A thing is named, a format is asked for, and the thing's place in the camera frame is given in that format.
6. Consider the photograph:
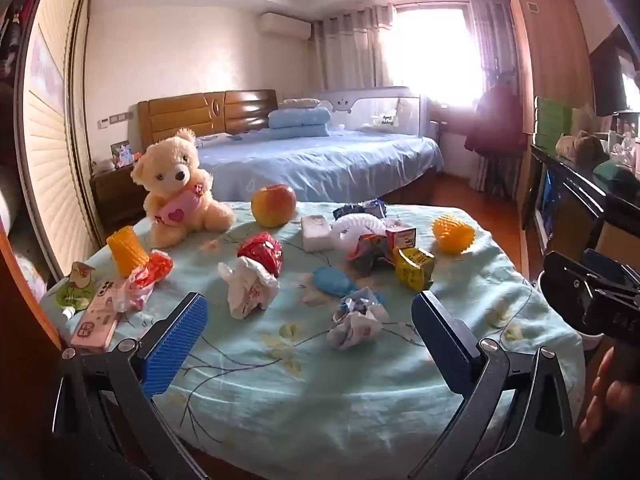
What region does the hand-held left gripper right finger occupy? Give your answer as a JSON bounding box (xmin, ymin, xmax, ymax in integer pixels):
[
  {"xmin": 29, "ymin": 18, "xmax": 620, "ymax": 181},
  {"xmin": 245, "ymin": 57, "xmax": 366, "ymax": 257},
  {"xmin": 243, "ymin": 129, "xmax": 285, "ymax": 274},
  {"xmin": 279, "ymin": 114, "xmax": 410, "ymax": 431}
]
[{"xmin": 410, "ymin": 290, "xmax": 576, "ymax": 480}]

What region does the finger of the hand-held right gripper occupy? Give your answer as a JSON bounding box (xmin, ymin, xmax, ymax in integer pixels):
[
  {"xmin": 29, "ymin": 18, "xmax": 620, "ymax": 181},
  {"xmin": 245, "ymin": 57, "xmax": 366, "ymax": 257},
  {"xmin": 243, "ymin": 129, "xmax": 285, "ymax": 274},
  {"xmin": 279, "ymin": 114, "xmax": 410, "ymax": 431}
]
[
  {"xmin": 582, "ymin": 249, "xmax": 629, "ymax": 287},
  {"xmin": 542, "ymin": 250, "xmax": 602, "ymax": 334}
]

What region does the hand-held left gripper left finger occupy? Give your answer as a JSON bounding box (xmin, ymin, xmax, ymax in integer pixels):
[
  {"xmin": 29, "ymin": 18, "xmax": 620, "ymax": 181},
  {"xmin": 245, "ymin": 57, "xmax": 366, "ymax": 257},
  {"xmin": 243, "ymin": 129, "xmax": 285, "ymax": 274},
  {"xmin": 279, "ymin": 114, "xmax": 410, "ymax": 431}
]
[{"xmin": 47, "ymin": 291, "xmax": 211, "ymax": 480}]

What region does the round metal trash can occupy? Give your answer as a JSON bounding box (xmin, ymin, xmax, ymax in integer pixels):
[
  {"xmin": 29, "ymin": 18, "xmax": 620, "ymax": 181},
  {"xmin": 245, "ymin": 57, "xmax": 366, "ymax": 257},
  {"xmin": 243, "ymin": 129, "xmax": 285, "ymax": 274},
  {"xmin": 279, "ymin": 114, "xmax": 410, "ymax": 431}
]
[{"xmin": 533, "ymin": 266, "xmax": 603, "ymax": 356}]

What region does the yellow juice carton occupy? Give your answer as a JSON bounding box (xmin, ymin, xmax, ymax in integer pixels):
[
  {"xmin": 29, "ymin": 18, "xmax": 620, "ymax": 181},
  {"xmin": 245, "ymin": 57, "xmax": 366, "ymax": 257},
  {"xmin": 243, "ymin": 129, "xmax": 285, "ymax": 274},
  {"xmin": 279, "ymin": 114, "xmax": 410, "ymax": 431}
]
[{"xmin": 393, "ymin": 246, "xmax": 437, "ymax": 292}]

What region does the floral tissue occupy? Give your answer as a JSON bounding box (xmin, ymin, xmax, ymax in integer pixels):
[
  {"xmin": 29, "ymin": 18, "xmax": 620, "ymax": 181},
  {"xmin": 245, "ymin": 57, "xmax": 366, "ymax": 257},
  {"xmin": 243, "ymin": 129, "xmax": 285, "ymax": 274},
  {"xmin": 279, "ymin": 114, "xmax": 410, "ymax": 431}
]
[{"xmin": 327, "ymin": 307, "xmax": 390, "ymax": 352}]

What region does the white paper bag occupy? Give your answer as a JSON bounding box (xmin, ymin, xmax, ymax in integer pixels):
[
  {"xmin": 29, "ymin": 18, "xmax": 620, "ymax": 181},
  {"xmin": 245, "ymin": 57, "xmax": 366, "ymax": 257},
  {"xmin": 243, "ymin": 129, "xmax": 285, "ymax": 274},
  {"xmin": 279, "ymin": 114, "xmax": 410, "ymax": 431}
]
[{"xmin": 217, "ymin": 256, "xmax": 281, "ymax": 320}]

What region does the silver blue foil wrapper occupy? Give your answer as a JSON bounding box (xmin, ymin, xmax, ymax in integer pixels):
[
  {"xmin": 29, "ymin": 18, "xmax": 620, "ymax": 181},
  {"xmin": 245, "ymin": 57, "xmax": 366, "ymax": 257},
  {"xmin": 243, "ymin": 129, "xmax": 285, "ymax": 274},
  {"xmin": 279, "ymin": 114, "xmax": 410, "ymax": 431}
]
[{"xmin": 334, "ymin": 287, "xmax": 388, "ymax": 321}]

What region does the round yellow foam net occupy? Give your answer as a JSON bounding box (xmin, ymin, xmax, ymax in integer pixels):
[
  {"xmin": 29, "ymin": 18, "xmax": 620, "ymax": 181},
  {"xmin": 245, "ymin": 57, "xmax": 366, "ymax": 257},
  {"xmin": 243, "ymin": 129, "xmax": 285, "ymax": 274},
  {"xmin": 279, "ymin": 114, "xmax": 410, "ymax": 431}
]
[{"xmin": 432, "ymin": 214, "xmax": 476, "ymax": 253}]

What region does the small red white carton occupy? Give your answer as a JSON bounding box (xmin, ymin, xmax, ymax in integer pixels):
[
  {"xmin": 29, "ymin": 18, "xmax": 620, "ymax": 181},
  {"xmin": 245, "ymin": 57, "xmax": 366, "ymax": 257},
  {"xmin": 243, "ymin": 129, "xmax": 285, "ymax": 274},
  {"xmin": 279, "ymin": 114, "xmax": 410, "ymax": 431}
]
[{"xmin": 384, "ymin": 224, "xmax": 417, "ymax": 251}]

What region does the colourful snack wrapper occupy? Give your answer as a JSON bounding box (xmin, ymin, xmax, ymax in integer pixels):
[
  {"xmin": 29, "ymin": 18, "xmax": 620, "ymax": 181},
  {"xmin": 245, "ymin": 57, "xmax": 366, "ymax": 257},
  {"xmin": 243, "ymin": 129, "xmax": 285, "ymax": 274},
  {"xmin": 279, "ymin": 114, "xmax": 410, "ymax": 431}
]
[{"xmin": 346, "ymin": 234, "xmax": 396, "ymax": 263}]

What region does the blue plastic wrapper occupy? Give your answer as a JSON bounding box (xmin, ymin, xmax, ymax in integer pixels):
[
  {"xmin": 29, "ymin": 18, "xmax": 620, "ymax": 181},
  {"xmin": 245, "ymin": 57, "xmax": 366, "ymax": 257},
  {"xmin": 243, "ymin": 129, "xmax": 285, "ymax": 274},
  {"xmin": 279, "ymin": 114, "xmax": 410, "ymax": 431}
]
[{"xmin": 312, "ymin": 266, "xmax": 360, "ymax": 297}]

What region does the red wrapper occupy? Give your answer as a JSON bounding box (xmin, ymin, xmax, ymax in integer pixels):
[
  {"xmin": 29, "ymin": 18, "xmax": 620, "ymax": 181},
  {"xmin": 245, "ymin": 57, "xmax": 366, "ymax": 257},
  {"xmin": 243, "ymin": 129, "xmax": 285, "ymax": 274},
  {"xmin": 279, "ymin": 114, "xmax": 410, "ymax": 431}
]
[{"xmin": 237, "ymin": 231, "xmax": 285, "ymax": 277}]

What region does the white foam net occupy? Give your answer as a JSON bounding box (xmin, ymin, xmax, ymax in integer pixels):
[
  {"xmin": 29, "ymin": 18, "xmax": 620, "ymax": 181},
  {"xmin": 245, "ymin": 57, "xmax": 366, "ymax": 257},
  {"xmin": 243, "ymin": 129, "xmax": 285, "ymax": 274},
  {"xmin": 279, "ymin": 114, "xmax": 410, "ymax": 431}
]
[{"xmin": 331, "ymin": 212, "xmax": 387, "ymax": 251}]

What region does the blue white wrapper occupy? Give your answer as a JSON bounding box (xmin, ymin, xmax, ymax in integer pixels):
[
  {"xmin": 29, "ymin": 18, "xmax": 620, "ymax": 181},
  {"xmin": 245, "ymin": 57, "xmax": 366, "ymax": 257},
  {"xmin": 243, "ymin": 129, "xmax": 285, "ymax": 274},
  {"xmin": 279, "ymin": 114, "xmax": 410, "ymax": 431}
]
[{"xmin": 332, "ymin": 199, "xmax": 388, "ymax": 220}]

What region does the white tissue packet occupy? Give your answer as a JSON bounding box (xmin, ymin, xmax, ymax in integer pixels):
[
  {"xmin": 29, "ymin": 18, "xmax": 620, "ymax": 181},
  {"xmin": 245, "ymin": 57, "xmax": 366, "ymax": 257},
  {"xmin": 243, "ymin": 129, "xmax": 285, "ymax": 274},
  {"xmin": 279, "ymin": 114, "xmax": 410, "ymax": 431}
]
[{"xmin": 301, "ymin": 215, "xmax": 333, "ymax": 252}]

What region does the person's right hand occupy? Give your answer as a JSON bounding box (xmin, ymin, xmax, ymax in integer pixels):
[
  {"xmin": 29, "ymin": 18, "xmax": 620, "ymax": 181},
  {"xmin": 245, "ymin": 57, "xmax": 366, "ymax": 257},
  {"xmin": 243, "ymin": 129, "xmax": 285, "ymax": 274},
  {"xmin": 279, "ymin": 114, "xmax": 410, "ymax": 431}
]
[{"xmin": 580, "ymin": 346, "xmax": 640, "ymax": 444}]

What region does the white pink plastic bag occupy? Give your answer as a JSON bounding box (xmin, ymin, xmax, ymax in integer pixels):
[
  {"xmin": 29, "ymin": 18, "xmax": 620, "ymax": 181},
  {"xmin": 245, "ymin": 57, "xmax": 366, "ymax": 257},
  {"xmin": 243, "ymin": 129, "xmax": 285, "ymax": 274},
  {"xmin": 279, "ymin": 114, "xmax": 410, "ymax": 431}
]
[{"xmin": 110, "ymin": 275, "xmax": 151, "ymax": 313}]

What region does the orange red plastic bag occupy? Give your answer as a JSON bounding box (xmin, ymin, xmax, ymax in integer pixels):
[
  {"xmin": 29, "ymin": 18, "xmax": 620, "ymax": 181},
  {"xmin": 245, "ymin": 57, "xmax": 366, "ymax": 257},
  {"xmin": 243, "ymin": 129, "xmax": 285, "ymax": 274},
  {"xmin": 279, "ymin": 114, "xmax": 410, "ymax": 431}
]
[{"xmin": 131, "ymin": 251, "xmax": 175, "ymax": 291}]

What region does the flat pink box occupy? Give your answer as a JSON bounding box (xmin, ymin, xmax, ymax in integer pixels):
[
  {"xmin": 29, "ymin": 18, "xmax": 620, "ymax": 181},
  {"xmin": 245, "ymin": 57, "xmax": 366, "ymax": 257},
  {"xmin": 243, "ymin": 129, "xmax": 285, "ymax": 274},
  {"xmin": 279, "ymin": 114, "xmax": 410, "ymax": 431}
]
[{"xmin": 70, "ymin": 280, "xmax": 126, "ymax": 351}]

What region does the black topped cabinet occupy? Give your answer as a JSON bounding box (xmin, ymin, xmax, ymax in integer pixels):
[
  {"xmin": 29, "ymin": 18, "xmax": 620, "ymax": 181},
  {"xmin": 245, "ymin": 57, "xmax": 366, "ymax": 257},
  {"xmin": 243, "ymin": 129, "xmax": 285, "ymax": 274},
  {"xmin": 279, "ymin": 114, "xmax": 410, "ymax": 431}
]
[{"xmin": 522, "ymin": 142, "xmax": 640, "ymax": 281}]

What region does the dark green cloth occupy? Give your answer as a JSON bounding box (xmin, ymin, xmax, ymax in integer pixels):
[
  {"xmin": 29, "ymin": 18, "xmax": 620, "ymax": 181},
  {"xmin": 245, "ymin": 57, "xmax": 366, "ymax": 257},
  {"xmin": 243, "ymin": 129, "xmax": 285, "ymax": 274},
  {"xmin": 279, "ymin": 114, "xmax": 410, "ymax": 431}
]
[{"xmin": 594, "ymin": 160, "xmax": 636, "ymax": 186}]

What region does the tall yellow foam net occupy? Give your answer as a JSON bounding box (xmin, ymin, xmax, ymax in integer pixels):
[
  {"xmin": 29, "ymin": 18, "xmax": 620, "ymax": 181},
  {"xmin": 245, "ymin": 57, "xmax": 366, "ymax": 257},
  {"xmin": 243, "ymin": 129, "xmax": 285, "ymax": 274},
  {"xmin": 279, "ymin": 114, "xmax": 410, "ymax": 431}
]
[{"xmin": 106, "ymin": 226, "xmax": 151, "ymax": 278}]

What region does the brown stuffed toy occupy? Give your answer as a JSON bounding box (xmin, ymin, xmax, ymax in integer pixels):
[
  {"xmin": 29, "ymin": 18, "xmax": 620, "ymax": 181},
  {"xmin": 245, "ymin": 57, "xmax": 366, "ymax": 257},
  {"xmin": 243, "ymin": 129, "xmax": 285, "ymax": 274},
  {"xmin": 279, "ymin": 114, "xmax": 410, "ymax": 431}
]
[{"xmin": 556, "ymin": 130, "xmax": 606, "ymax": 161}]

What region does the bed with green sheet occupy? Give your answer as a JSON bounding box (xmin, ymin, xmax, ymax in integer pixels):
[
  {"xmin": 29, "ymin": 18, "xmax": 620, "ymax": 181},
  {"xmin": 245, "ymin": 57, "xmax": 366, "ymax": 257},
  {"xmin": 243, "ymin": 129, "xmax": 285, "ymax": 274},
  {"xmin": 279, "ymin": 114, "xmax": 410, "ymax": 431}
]
[{"xmin": 40, "ymin": 201, "xmax": 586, "ymax": 480}]

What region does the stack of green boxes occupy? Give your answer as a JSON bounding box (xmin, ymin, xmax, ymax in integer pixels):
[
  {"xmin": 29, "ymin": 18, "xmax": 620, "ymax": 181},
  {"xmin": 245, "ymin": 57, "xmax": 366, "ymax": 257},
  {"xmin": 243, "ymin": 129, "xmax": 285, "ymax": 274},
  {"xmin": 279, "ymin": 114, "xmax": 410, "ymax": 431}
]
[{"xmin": 532, "ymin": 96, "xmax": 573, "ymax": 147}]

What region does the wooden nightstand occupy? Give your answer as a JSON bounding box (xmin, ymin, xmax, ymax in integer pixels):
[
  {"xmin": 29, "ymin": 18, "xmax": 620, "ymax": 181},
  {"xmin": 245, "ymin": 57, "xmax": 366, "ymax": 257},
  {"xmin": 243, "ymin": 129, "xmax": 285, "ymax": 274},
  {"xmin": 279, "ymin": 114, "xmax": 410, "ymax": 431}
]
[{"xmin": 90, "ymin": 162, "xmax": 151, "ymax": 241}]

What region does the red yellow apple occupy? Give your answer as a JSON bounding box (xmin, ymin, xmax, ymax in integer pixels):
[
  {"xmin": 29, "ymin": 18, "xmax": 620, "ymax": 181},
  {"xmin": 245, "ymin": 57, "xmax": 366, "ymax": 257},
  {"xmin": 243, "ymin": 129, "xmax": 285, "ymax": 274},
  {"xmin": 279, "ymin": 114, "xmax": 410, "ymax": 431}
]
[{"xmin": 250, "ymin": 184, "xmax": 297, "ymax": 228}]

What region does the cream teddy bear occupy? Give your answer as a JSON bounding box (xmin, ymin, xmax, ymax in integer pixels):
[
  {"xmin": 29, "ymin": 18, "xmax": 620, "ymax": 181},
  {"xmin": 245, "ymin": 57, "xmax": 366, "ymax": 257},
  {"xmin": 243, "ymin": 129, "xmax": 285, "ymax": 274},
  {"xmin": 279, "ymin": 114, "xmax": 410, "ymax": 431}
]
[{"xmin": 131, "ymin": 127, "xmax": 236, "ymax": 250}]

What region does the dark red coat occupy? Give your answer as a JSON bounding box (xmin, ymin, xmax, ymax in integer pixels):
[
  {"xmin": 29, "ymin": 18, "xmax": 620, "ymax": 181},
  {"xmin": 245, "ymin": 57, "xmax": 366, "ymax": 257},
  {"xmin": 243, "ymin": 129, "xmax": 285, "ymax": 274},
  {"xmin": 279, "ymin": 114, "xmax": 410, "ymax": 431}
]
[{"xmin": 464, "ymin": 82, "xmax": 528, "ymax": 156}]

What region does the black television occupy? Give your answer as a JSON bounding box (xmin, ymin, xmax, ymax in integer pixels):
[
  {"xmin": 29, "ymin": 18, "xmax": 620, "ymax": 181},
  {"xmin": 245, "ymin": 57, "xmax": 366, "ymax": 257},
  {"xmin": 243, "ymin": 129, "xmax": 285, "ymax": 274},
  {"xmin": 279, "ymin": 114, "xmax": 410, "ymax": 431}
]
[{"xmin": 587, "ymin": 25, "xmax": 640, "ymax": 117}]

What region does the bed with blue sheet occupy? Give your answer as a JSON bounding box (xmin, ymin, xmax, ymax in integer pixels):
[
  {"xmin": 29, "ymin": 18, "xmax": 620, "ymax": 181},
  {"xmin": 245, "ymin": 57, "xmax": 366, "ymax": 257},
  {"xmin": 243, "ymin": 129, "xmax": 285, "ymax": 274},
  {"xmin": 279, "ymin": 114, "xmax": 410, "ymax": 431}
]
[{"xmin": 192, "ymin": 127, "xmax": 445, "ymax": 205}]

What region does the tall wooden wardrobe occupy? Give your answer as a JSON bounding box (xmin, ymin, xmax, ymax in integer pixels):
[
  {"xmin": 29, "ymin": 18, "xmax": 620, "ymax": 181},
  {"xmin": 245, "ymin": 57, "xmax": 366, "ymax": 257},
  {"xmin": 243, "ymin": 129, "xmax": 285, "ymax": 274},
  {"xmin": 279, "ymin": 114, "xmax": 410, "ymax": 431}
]
[{"xmin": 505, "ymin": 0, "xmax": 596, "ymax": 231}]

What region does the wooden headboard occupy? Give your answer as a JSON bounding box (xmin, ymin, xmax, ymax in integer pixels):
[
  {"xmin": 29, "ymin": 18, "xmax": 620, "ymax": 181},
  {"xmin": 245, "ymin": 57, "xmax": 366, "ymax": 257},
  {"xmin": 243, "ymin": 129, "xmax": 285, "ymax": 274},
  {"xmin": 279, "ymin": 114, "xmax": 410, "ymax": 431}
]
[{"xmin": 137, "ymin": 89, "xmax": 278, "ymax": 148}]

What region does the white slatted sliding door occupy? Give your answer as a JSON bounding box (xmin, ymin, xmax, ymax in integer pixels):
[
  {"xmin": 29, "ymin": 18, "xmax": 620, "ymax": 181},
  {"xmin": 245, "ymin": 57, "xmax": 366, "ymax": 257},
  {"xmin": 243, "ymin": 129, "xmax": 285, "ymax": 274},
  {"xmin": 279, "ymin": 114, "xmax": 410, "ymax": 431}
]
[{"xmin": 15, "ymin": 0, "xmax": 108, "ymax": 286}]

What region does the grey patterned curtain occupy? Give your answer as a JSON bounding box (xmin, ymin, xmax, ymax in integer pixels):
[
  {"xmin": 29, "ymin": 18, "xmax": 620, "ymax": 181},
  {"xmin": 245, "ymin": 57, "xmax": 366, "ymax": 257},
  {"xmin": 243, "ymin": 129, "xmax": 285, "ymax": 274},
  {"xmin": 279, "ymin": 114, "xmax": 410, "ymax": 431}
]
[
  {"xmin": 470, "ymin": 0, "xmax": 521, "ymax": 198},
  {"xmin": 311, "ymin": 2, "xmax": 396, "ymax": 92}
]

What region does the folded blue pillow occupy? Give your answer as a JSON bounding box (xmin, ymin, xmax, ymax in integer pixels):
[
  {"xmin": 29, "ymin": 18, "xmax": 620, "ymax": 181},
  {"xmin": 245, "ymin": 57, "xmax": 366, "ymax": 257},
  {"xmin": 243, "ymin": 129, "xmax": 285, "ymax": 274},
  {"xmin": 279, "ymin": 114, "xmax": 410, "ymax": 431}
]
[{"xmin": 267, "ymin": 106, "xmax": 332, "ymax": 138}]

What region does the white pillow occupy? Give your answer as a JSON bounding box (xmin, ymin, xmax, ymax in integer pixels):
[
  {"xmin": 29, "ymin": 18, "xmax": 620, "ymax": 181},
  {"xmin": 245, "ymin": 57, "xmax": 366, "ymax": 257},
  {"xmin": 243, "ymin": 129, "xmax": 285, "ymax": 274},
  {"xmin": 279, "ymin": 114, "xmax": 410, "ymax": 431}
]
[{"xmin": 277, "ymin": 97, "xmax": 323, "ymax": 111}]

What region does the white air conditioner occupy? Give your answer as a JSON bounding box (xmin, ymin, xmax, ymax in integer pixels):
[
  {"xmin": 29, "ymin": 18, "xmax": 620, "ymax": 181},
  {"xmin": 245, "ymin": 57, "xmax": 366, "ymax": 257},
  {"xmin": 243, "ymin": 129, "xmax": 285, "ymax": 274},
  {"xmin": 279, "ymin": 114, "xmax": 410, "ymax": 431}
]
[{"xmin": 258, "ymin": 11, "xmax": 312, "ymax": 41}]

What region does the photo frame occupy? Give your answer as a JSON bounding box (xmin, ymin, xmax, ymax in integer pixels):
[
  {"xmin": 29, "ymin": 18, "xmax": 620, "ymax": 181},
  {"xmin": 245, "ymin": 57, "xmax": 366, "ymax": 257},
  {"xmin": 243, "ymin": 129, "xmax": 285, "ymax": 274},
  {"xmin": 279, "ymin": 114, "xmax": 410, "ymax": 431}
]
[{"xmin": 110, "ymin": 140, "xmax": 135, "ymax": 168}]

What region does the white bed rail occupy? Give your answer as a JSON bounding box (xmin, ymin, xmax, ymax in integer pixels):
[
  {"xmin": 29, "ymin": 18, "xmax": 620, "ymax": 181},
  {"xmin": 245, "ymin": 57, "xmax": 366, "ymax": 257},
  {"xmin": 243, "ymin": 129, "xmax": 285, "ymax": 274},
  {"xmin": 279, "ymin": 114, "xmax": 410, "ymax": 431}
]
[{"xmin": 282, "ymin": 86, "xmax": 423, "ymax": 133}]

